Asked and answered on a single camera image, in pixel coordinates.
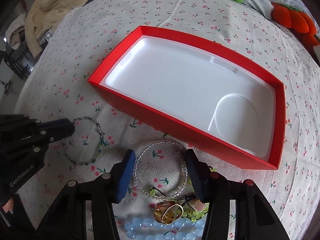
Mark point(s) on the orange pumpkin plush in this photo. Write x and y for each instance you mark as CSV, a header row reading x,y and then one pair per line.
x,y
299,23

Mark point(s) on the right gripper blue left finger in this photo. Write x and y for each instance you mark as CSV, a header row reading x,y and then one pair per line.
x,y
107,189

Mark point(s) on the beige quilted blanket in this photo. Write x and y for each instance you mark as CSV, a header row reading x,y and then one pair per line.
x,y
43,15

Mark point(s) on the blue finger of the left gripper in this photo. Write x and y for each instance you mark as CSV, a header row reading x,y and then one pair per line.
x,y
56,130

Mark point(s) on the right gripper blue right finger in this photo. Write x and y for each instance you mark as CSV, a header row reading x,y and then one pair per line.
x,y
214,189

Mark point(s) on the cherry print bed sheet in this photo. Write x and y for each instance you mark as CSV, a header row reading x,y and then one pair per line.
x,y
59,87

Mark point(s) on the left hand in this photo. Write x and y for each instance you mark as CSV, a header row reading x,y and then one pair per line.
x,y
9,206

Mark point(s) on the red jewelry box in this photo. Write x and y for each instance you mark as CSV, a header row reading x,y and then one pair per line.
x,y
199,92

